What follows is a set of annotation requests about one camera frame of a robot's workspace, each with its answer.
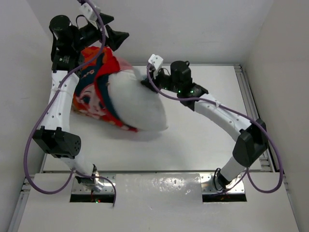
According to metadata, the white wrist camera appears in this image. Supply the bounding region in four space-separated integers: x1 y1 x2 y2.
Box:
80 0 101 22
148 54 164 72

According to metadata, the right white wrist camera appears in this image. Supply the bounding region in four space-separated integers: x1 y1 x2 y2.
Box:
148 54 164 72

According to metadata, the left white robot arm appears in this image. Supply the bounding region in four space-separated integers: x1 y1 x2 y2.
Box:
32 15 103 188

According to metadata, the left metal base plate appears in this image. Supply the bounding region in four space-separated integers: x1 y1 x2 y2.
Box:
71 174 115 195

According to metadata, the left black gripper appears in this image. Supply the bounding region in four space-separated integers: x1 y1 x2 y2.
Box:
71 13 127 52

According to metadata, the white pillow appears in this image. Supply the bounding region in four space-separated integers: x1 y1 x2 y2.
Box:
108 68 168 131

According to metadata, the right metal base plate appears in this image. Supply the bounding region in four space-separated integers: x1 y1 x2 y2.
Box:
199 172 245 195

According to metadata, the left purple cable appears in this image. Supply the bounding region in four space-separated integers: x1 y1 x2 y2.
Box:
24 0 116 208

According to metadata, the pink patterned pillowcase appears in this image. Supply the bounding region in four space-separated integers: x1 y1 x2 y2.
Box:
71 47 139 132

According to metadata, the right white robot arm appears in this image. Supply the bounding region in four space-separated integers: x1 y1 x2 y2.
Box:
141 61 269 189

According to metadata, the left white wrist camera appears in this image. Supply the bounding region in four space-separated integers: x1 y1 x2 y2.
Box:
80 0 101 22

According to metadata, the metal base plate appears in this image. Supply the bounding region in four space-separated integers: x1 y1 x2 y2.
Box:
199 172 245 195
71 174 115 195

